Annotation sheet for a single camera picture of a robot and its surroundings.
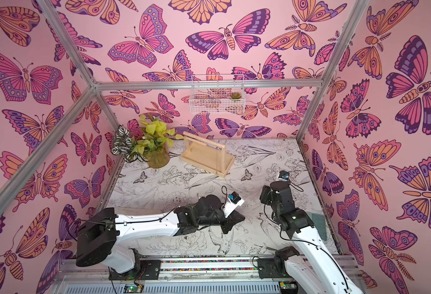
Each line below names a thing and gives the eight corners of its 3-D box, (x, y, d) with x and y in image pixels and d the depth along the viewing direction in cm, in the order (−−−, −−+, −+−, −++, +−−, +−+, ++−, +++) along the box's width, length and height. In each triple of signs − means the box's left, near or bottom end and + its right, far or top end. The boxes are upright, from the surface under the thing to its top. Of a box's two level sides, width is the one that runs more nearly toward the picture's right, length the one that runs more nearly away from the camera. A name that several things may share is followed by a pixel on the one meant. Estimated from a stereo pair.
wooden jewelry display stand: (180, 164, 111) (172, 136, 93) (189, 150, 118) (183, 121, 100) (225, 179, 104) (225, 151, 86) (232, 163, 111) (234, 135, 93)
